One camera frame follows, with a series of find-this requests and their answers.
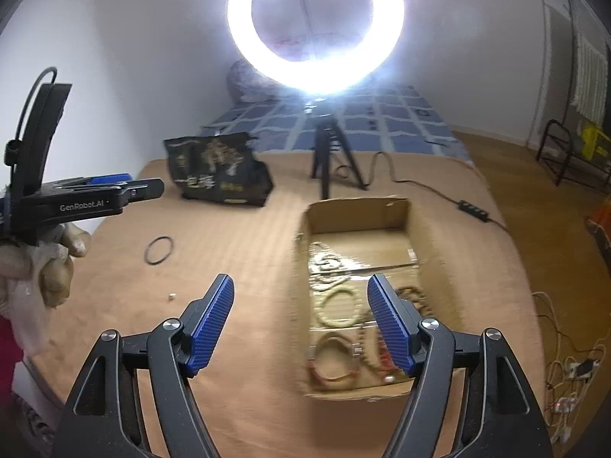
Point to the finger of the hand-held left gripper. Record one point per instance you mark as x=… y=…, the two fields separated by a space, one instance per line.
x=107 y=180
x=143 y=191

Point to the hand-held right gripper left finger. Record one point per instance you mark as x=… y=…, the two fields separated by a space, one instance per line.
x=210 y=324

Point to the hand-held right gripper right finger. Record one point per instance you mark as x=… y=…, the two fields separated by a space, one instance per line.
x=389 y=324

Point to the cardboard box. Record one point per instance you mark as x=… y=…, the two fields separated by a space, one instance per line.
x=358 y=219

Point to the person's left hand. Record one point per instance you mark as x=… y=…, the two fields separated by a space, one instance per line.
x=52 y=272

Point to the black snack bag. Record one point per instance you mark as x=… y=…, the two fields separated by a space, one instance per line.
x=215 y=171

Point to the folded floral quilt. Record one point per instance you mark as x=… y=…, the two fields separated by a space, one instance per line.
x=243 y=81

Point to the black tripod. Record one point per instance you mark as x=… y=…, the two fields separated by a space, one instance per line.
x=326 y=152

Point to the white power strip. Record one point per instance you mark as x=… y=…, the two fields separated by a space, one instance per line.
x=582 y=368

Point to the blue patterned bed sheet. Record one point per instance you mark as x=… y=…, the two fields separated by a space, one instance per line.
x=405 y=124

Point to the orange cloth covered table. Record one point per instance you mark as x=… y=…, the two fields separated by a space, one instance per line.
x=602 y=233

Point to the black clothes rack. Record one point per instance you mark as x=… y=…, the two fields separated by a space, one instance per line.
x=549 y=143

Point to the yellow box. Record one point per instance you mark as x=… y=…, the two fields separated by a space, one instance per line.
x=596 y=140

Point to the striped white cloth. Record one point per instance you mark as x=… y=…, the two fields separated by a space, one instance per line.
x=589 y=76

